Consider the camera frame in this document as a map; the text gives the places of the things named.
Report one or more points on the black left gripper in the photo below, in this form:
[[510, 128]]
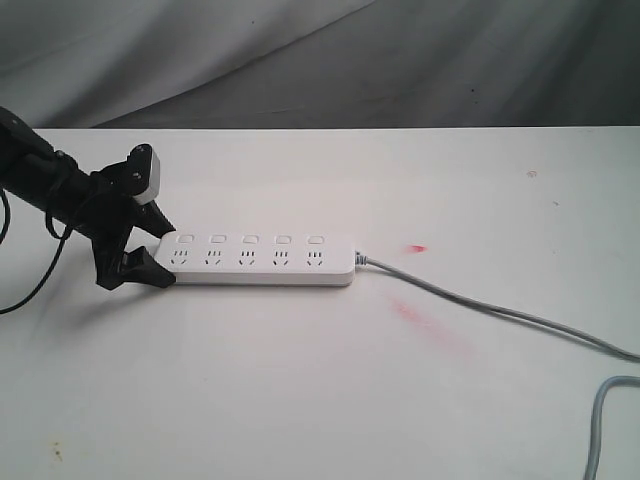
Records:
[[107, 219]]

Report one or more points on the white five-outlet power strip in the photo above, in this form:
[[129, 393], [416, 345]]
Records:
[[258, 259]]

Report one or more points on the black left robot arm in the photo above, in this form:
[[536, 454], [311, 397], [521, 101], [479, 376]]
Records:
[[42, 176]]

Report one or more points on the grey fabric backdrop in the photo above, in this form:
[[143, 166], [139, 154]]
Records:
[[320, 64]]

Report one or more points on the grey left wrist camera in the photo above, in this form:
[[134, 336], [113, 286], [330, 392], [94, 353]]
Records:
[[142, 174]]

